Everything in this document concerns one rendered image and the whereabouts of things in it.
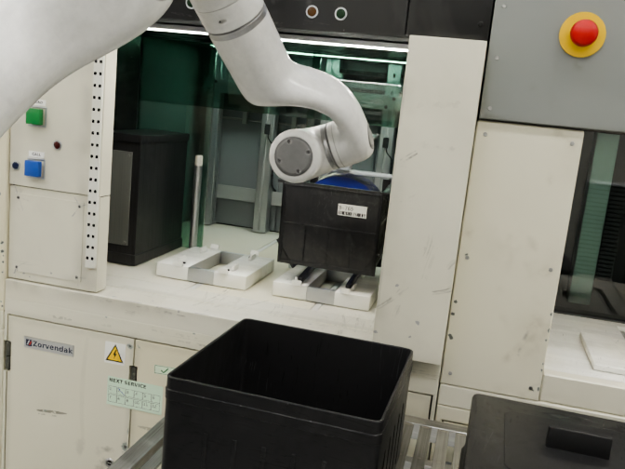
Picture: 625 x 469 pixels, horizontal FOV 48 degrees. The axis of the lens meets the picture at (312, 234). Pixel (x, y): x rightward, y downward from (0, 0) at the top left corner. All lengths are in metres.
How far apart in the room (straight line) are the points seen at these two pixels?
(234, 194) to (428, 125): 1.17
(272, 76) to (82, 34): 0.33
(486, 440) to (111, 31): 0.69
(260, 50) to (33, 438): 0.98
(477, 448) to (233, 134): 1.48
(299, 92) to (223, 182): 1.24
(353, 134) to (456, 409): 0.52
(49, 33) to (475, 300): 0.79
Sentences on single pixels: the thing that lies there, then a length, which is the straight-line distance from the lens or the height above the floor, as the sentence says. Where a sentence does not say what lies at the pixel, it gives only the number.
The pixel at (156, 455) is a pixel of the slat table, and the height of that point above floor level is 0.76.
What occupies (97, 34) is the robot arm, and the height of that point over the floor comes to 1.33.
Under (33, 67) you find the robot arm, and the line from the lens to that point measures 0.78.
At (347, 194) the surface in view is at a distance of 1.43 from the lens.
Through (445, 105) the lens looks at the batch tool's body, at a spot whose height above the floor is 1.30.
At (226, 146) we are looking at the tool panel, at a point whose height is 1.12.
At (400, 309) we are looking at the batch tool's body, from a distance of 1.20.
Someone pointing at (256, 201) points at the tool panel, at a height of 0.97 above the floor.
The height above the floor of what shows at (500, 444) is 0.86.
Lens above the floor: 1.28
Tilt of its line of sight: 11 degrees down
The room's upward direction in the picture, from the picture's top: 6 degrees clockwise
